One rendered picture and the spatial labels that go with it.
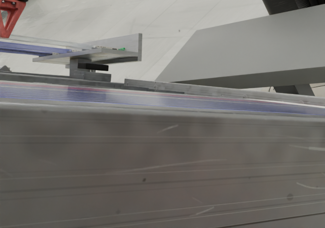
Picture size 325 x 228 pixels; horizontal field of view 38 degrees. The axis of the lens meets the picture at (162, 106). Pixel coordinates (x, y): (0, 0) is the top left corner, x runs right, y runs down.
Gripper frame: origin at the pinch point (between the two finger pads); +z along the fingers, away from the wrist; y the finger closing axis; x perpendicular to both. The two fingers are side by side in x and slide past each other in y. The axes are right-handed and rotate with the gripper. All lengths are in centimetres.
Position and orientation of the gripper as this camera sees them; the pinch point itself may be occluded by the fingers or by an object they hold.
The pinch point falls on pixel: (3, 34)
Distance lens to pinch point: 100.1
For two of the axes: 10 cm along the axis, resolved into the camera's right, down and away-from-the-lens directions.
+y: 6.5, 0.0, -7.6
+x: 7.6, 0.2, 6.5
